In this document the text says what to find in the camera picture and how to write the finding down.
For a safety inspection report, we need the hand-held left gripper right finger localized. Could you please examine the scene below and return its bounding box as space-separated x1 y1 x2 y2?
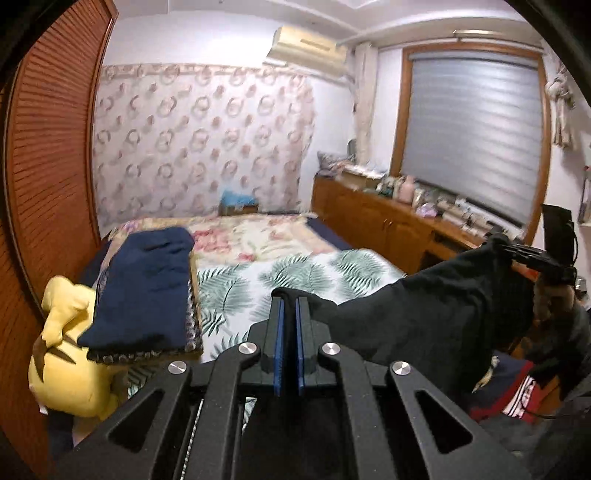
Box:
295 295 532 480

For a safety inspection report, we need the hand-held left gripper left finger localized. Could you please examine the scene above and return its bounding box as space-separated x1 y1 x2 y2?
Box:
55 295 284 480

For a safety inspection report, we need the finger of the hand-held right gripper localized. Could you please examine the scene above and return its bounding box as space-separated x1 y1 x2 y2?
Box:
510 258 555 278
492 233 546 260

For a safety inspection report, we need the black printed t-shirt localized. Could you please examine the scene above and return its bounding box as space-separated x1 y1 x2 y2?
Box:
240 237 541 480

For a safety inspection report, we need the person's right hand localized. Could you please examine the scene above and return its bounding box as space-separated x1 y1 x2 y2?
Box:
533 279 578 324

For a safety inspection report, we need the leaf print bedsheet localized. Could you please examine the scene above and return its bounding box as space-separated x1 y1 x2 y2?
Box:
127 249 407 398

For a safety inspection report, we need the patterned border folded cloth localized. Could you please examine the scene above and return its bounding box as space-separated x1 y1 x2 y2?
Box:
88 258 204 365

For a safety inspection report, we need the floral blanket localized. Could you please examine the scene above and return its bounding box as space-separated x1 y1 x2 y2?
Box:
108 215 345 266

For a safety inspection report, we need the navy mattress sheet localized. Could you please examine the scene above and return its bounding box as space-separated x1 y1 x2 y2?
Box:
305 217 354 252

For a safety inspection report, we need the navy red striped cloth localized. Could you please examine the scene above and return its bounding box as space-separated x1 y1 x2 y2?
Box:
466 355 564 423

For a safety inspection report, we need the grey window blind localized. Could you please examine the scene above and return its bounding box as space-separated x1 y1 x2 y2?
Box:
399 48 543 227

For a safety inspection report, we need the beige hanging cloth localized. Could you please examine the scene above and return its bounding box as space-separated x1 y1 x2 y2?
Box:
545 60 578 148

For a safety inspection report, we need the wooden sideboard cabinet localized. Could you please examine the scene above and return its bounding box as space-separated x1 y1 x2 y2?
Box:
311 173 541 287

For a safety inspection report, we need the navy folded garment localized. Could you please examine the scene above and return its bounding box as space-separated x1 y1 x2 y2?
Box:
76 226 197 354

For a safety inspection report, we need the blue cloth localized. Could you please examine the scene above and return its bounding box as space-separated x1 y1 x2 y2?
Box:
221 189 257 208

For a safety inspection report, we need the open cardboard box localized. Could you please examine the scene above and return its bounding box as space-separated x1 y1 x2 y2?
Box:
342 167 386 190

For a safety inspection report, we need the yellow plush toy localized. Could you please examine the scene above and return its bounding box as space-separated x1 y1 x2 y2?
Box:
28 275 134 418

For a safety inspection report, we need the beige tied curtain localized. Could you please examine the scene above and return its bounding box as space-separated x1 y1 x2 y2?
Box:
351 41 377 162

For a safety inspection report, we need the circle pattern sheer curtain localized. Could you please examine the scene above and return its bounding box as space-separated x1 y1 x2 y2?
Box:
92 62 317 224

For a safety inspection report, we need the beige air conditioner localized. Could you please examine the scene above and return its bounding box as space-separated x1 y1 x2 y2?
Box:
263 25 354 84

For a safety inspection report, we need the wooden louvred wardrobe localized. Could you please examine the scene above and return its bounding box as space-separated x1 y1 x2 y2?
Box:
0 0 118 462

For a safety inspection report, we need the metal curtain rail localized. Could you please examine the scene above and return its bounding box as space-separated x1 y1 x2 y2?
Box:
452 28 546 51

